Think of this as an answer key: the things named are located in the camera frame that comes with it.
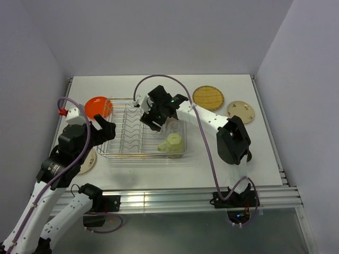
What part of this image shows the orange plastic plate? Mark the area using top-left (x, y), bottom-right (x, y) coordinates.
top-left (84, 96), bottom-right (113, 119)

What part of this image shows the clear drinking glass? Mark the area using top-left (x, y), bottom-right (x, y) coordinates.
top-left (166, 119), bottom-right (183, 134)

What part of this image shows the cream plate with writing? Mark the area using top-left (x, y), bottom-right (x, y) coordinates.
top-left (78, 148), bottom-right (97, 175)

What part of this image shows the pale green mug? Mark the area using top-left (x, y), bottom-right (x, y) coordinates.
top-left (157, 133), bottom-right (183, 153)

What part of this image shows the yellow woven-pattern plate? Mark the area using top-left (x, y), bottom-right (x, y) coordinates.
top-left (192, 86), bottom-right (225, 111)

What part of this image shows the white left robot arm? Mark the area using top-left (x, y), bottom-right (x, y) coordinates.
top-left (1, 114), bottom-right (116, 253)

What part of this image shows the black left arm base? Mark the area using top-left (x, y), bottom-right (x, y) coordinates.
top-left (83, 195), bottom-right (123, 233)

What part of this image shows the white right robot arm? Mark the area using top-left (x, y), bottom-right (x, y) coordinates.
top-left (133, 85), bottom-right (252, 206)

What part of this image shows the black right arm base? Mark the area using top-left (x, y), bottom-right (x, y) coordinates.
top-left (209, 190), bottom-right (260, 208)

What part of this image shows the beige floral plate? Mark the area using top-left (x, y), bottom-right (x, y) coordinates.
top-left (227, 101), bottom-right (255, 124)

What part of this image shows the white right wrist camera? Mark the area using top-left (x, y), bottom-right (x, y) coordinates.
top-left (133, 95), bottom-right (153, 114)

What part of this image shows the wire dish rack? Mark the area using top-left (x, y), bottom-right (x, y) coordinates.
top-left (96, 98), bottom-right (187, 159)

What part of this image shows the aluminium front rail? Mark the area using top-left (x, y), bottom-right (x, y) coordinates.
top-left (25, 185), bottom-right (304, 216)

